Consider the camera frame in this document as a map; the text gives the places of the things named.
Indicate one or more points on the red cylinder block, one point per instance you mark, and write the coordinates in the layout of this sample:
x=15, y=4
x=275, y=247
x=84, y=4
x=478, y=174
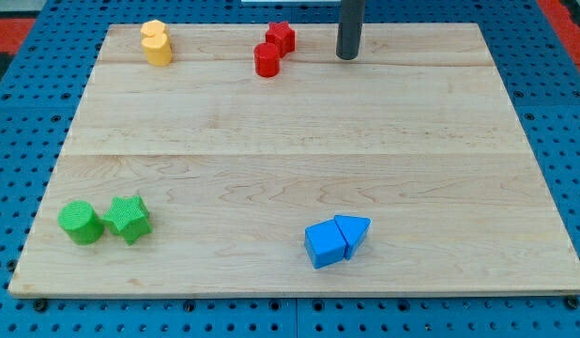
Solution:
x=266, y=59

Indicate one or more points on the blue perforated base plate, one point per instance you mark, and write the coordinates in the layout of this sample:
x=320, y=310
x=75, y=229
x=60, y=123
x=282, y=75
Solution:
x=49, y=49

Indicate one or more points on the yellow hexagon block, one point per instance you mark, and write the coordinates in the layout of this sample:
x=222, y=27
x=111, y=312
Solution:
x=153, y=28

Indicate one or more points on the red star block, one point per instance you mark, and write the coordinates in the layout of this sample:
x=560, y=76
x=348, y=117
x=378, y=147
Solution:
x=283, y=36

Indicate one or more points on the yellow heart block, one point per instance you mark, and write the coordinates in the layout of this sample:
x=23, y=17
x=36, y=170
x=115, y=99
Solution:
x=158, y=51

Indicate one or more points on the blue triangle block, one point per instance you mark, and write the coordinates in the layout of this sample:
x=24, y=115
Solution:
x=354, y=230

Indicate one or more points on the green cylinder block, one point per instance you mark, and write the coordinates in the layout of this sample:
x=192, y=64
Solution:
x=80, y=222

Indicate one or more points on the green star block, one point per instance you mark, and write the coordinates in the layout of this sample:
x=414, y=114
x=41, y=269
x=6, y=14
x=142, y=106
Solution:
x=128, y=217

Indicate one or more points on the wooden board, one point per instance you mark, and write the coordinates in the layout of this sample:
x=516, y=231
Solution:
x=418, y=134

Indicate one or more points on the blue cube block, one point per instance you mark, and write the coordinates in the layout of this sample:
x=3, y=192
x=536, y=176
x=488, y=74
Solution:
x=324, y=243

